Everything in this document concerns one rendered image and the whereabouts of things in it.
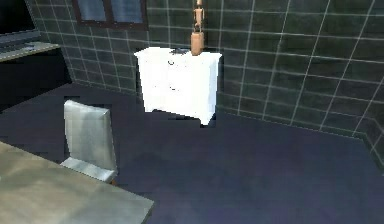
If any silver grey chair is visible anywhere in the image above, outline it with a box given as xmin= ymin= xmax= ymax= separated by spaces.
xmin=60 ymin=99 xmax=119 ymax=184

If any white chest of drawers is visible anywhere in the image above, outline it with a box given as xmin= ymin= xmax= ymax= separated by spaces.
xmin=133 ymin=46 xmax=223 ymax=126

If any dark framed window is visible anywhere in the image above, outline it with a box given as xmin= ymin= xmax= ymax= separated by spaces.
xmin=71 ymin=0 xmax=150 ymax=32

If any grey green table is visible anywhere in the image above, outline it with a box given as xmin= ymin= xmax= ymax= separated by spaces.
xmin=0 ymin=141 xmax=155 ymax=224

